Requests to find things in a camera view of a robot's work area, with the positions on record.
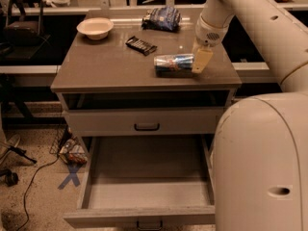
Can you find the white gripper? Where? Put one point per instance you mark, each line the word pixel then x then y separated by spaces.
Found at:
pixel 207 35

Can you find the redbull can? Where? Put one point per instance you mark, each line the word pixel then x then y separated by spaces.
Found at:
pixel 170 63

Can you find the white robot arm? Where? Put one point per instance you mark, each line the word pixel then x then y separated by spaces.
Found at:
pixel 260 162

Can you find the closed upper grey drawer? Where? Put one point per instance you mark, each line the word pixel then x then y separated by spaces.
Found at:
pixel 132 122

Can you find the grey drawer cabinet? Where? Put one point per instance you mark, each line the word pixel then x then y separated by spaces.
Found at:
pixel 108 75

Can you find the open grey drawer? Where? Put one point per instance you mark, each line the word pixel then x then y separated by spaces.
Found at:
pixel 147 182

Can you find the blue chip bag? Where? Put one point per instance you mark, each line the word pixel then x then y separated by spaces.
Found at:
pixel 165 19

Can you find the black snack bar wrapper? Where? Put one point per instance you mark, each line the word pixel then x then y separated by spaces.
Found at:
pixel 141 46

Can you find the white ceramic bowl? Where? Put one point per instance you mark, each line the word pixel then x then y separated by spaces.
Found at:
pixel 95 28

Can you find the snack packets on floor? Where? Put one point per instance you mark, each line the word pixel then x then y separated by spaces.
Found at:
pixel 73 153

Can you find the black chair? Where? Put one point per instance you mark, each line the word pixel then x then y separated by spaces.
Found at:
pixel 23 37

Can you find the black floor tool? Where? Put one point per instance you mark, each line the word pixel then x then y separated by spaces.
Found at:
pixel 18 151

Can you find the black wire basket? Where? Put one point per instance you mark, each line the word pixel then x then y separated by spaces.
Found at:
pixel 62 135

